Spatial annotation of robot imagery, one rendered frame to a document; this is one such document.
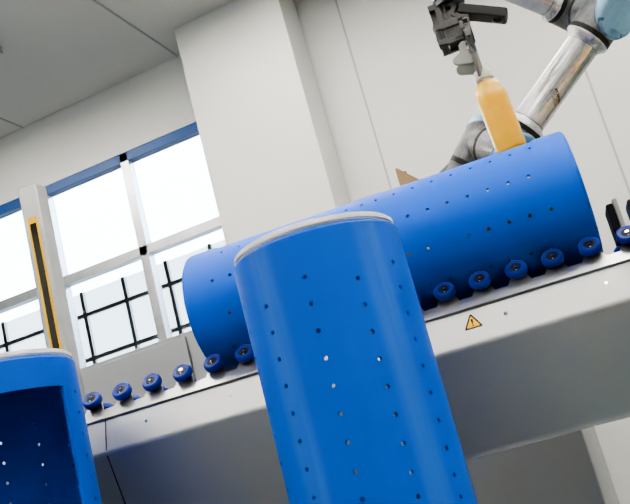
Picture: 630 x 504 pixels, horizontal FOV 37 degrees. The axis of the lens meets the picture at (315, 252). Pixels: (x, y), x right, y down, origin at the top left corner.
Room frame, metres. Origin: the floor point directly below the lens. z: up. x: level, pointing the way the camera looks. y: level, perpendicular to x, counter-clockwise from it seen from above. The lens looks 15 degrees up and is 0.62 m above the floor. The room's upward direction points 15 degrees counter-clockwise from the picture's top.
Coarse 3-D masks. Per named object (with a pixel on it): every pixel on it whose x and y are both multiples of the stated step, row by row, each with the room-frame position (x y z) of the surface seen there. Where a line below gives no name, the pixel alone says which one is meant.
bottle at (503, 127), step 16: (480, 80) 1.98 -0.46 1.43; (496, 80) 1.97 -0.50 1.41; (480, 96) 1.97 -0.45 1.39; (496, 96) 1.96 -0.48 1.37; (480, 112) 2.00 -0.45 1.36; (496, 112) 1.96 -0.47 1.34; (512, 112) 1.97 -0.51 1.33; (496, 128) 1.96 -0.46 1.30; (512, 128) 1.96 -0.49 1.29; (496, 144) 1.98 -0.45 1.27; (512, 144) 1.96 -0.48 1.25
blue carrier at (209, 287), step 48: (528, 144) 1.85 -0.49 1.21; (384, 192) 1.92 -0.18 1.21; (432, 192) 1.86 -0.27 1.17; (480, 192) 1.82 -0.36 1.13; (528, 192) 1.79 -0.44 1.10; (576, 192) 1.78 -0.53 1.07; (240, 240) 2.01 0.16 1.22; (432, 240) 1.84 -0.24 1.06; (480, 240) 1.83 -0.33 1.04; (528, 240) 1.83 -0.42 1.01; (576, 240) 1.83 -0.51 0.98; (192, 288) 1.96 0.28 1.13; (432, 288) 1.90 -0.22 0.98; (240, 336) 1.98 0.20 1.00
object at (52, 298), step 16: (32, 192) 2.52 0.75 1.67; (32, 208) 2.52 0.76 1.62; (48, 208) 2.57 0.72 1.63; (32, 224) 2.53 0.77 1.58; (48, 224) 2.55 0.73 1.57; (32, 240) 2.53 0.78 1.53; (48, 240) 2.53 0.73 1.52; (32, 256) 2.53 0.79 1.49; (48, 256) 2.52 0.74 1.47; (48, 272) 2.52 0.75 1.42; (48, 288) 2.52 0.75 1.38; (64, 288) 2.57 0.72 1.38; (48, 304) 2.52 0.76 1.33; (64, 304) 2.55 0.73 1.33; (48, 320) 2.53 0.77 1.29; (64, 320) 2.54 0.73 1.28; (48, 336) 2.53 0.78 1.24; (64, 336) 2.52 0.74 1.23; (80, 368) 2.58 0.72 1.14; (80, 384) 2.56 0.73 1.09
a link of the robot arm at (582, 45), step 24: (576, 0) 2.21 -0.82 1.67; (600, 0) 2.13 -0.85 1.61; (624, 0) 2.14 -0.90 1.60; (576, 24) 2.17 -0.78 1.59; (600, 24) 2.14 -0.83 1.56; (624, 24) 2.16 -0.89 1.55; (576, 48) 2.18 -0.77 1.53; (600, 48) 2.19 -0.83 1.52; (552, 72) 2.20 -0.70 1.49; (576, 72) 2.20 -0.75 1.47; (528, 96) 2.23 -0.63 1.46; (552, 96) 2.21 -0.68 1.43; (528, 120) 2.22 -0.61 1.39; (480, 144) 2.29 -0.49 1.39
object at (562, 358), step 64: (448, 320) 1.87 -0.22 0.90; (512, 320) 1.83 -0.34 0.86; (576, 320) 1.80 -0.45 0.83; (256, 384) 1.96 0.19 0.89; (448, 384) 1.87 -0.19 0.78; (512, 384) 1.86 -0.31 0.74; (576, 384) 1.84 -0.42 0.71; (128, 448) 2.01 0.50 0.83; (192, 448) 1.99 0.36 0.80; (256, 448) 1.98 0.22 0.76
